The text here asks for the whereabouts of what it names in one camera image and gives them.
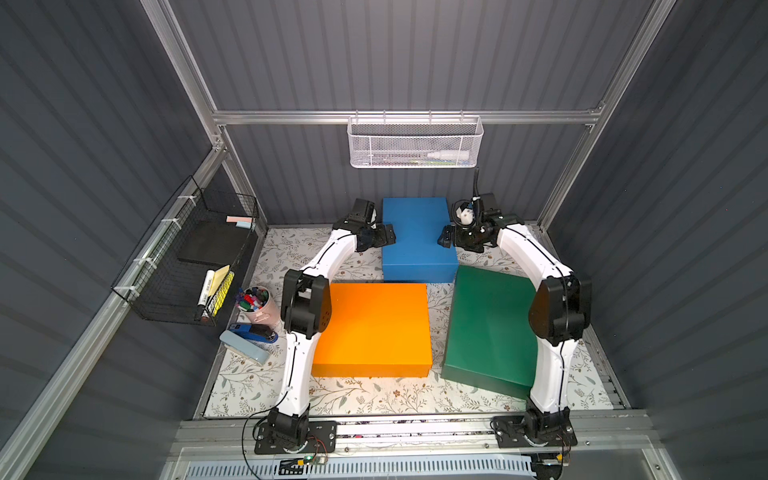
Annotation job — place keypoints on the blue shoebox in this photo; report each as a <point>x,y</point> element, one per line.
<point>416,256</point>

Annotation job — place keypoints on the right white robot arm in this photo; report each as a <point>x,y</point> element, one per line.
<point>558,316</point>

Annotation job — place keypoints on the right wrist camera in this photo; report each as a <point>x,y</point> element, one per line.
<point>471,213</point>

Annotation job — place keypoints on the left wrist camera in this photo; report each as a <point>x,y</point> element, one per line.
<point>363,211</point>

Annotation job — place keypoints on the pink pen cup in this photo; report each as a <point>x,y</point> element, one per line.
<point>255,305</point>

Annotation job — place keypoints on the black wire wall basket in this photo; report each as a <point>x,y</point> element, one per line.
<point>167,278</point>

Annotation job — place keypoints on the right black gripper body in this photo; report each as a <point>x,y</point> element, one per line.
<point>452,236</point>

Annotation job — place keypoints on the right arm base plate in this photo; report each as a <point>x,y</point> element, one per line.
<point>527,430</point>

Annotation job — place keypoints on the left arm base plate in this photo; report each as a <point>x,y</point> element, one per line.
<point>306,438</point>

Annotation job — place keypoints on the orange shoebox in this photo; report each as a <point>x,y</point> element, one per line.
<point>376,330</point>

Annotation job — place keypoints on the green shoebox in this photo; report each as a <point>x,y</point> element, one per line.
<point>490,344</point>

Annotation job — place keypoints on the white marker in basket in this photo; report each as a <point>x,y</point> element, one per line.
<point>450,156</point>

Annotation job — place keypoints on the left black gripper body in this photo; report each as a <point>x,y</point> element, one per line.
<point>378,236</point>

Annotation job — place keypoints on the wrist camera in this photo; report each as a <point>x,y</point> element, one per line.
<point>363,211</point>
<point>471,213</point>

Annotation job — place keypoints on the white wire mesh basket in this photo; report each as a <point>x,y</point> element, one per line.
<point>403,141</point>

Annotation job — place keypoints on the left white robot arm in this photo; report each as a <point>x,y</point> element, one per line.
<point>306,309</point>

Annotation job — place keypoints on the yellow sticky notepad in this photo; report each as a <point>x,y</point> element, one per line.
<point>218,277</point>

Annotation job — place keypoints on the pink blue sticky notes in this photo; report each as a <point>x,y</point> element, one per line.
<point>240,221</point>

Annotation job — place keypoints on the blue stapler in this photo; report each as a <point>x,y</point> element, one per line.
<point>255,332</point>

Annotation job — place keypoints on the aluminium rail at front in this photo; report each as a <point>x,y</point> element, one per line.
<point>422,434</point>

